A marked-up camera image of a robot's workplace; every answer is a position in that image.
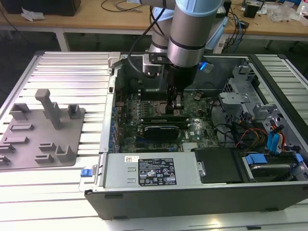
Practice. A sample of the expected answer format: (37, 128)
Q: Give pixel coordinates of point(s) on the clear plastic bags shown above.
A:
(284, 13)

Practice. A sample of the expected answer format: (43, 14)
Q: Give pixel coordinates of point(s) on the silver power supply box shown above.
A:
(118, 173)

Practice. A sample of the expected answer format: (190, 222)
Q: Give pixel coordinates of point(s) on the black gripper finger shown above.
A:
(172, 98)

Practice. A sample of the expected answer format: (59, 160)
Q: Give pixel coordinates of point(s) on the coin cell battery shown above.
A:
(197, 97)

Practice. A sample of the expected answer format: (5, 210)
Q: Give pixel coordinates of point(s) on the small black power adapter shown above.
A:
(244, 24)

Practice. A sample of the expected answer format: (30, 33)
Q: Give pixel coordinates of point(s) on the small black box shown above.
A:
(251, 9)

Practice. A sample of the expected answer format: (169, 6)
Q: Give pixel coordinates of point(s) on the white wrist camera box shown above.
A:
(152, 65)

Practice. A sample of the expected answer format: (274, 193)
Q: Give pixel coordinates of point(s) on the hard disk in blue carrier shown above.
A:
(256, 159)

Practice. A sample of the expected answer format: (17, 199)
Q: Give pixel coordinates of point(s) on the open black PC case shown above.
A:
(192, 202)

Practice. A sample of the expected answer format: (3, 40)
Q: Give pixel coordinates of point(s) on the black plastic cover plate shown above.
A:
(216, 166)

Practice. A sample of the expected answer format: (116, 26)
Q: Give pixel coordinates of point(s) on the black power supply label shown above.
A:
(156, 172)

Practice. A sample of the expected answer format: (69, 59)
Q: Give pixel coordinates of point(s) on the wooden desk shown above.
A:
(79, 21)

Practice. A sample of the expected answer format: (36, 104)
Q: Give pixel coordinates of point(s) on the grey case corner latch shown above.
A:
(113, 59)

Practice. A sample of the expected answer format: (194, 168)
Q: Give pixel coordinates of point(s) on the small silver heat sink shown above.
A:
(191, 146)

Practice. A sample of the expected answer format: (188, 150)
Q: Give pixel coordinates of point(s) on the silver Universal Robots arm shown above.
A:
(190, 31)

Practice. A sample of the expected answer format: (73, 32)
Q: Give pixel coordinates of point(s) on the grey parts rack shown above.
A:
(43, 134)

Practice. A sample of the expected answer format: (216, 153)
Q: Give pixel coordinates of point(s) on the silver metal drive cage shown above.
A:
(234, 97)

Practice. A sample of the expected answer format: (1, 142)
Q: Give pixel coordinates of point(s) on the green motherboard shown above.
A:
(204, 120)

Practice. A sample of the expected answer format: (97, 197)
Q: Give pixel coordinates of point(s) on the crumpled white paper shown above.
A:
(31, 15)

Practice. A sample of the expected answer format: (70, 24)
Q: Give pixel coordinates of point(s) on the black graphics card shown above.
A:
(161, 132)

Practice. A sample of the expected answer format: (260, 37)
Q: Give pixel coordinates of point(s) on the black RAM slot bank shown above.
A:
(140, 120)
(154, 94)

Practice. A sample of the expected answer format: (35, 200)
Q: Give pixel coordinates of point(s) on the CPU socket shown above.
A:
(158, 108)

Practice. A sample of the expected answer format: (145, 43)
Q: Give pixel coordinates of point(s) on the blue case latch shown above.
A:
(86, 173)

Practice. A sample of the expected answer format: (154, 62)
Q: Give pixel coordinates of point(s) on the large black box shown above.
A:
(48, 7)

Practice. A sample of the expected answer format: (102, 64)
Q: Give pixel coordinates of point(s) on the small white barcode sticker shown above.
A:
(132, 159)

